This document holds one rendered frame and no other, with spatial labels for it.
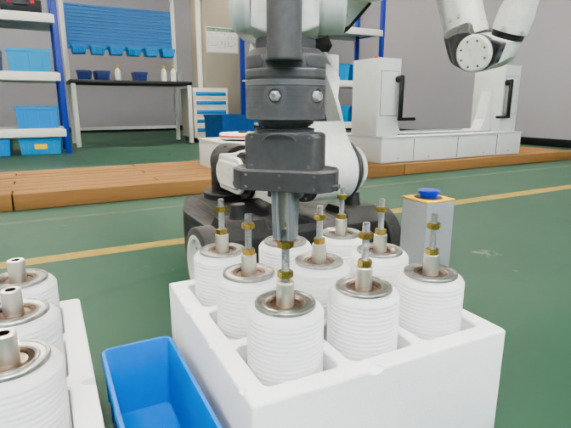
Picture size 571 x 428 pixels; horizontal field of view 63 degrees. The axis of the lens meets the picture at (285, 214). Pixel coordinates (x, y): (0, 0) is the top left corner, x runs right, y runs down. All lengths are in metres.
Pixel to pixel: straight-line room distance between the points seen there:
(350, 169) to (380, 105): 2.31
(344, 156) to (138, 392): 0.65
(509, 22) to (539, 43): 5.45
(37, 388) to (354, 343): 0.36
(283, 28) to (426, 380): 0.46
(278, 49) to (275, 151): 0.11
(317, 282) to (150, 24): 6.21
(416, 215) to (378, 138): 2.46
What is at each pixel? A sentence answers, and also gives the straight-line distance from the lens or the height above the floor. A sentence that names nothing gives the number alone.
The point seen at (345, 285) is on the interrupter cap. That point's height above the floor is 0.25.
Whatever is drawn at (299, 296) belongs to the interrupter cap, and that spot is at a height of 0.25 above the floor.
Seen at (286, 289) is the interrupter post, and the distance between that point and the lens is 0.56.
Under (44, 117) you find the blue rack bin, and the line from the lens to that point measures 5.21.
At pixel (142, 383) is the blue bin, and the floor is 0.05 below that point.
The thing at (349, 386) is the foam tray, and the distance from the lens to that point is 0.58.
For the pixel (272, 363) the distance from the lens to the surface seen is 0.57.
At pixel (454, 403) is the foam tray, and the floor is 0.09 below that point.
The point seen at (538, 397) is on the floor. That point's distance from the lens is 0.96.
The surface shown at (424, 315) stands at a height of 0.21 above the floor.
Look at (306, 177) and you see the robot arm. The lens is 0.50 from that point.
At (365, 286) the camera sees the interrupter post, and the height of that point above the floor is 0.26.
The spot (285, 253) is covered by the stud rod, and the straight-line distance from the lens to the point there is 0.55.
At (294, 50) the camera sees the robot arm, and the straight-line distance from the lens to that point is 0.46.
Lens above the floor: 0.49
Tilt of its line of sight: 13 degrees down
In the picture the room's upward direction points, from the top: straight up
